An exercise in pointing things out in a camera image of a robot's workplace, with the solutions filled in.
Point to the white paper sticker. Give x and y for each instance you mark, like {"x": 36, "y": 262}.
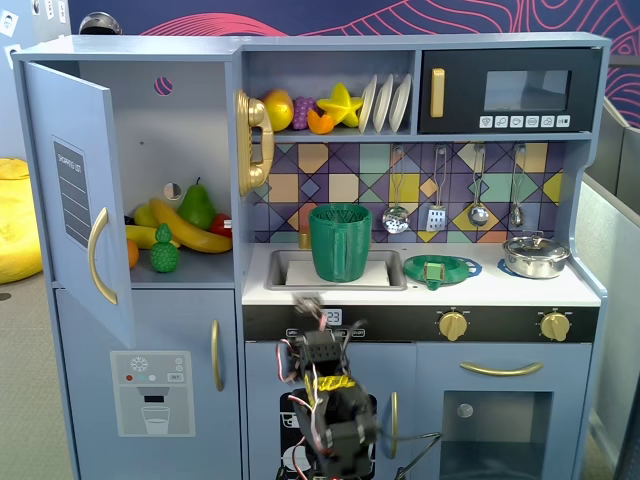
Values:
{"x": 14, "y": 52}
{"x": 56, "y": 10}
{"x": 7, "y": 22}

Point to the large yellow toy banana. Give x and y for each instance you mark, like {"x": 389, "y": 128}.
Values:
{"x": 200, "y": 240}

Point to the green plate with lid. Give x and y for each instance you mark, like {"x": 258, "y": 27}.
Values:
{"x": 452, "y": 270}

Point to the metal whisk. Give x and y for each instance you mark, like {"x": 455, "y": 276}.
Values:
{"x": 516, "y": 216}

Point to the gold stove knob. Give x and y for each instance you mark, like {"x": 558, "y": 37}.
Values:
{"x": 555, "y": 326}
{"x": 452, "y": 326}

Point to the green toy pineapple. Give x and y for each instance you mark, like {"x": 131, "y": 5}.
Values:
{"x": 165, "y": 257}

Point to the green toy pear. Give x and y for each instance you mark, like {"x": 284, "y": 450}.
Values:
{"x": 197, "y": 205}

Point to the yellow bean bag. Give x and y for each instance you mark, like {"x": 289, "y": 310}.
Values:
{"x": 17, "y": 225}

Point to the yellow red toy mango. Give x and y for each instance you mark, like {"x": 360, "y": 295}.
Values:
{"x": 280, "y": 110}

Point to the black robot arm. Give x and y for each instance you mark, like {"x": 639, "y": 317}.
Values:
{"x": 345, "y": 425}

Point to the steel toy pot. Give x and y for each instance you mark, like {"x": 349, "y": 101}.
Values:
{"x": 535, "y": 267}

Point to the yellow toy lemon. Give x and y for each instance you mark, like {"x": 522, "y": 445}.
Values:
{"x": 145, "y": 216}

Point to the yellow toy starfruit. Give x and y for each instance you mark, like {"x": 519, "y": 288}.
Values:
{"x": 342, "y": 105}

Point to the black microwave door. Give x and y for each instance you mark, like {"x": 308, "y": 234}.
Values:
{"x": 460, "y": 70}

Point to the metal slotted spoon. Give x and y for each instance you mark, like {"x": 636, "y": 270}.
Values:
{"x": 396, "y": 220}

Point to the blue cabinet door with list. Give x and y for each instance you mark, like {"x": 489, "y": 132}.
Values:
{"x": 65, "y": 125}

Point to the orange toy fruit slice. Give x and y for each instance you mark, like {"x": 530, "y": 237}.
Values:
{"x": 317, "y": 124}

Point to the metal ladle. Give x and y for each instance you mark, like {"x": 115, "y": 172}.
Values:
{"x": 478, "y": 216}

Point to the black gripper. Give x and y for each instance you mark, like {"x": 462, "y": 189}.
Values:
{"x": 311, "y": 306}

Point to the steel pot lid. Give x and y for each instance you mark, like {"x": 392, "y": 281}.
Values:
{"x": 530, "y": 247}

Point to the small yellow toy banana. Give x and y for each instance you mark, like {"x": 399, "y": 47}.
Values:
{"x": 140, "y": 235}

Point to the black helmet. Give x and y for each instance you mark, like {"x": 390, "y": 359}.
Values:
{"x": 100, "y": 25}

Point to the blue wooden toy kitchen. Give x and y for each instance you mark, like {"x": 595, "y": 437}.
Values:
{"x": 325, "y": 42}

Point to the gold toy telephone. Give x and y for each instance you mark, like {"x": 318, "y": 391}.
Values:
{"x": 250, "y": 112}

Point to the gold toy faucet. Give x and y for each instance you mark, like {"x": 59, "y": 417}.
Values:
{"x": 304, "y": 240}

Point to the grey toy sink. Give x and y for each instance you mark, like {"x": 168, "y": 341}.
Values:
{"x": 275, "y": 270}

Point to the red toy pepper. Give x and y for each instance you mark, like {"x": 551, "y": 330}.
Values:
{"x": 221, "y": 225}

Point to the green printed cup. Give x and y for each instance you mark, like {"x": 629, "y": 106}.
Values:
{"x": 340, "y": 250}

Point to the white toy plate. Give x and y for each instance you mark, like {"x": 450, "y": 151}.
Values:
{"x": 400, "y": 102}
{"x": 367, "y": 105}
{"x": 383, "y": 105}

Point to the metal slotted spatula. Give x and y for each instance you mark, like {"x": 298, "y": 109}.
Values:
{"x": 436, "y": 219}

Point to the purple toy grapes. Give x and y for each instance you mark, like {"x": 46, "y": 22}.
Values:
{"x": 302, "y": 112}

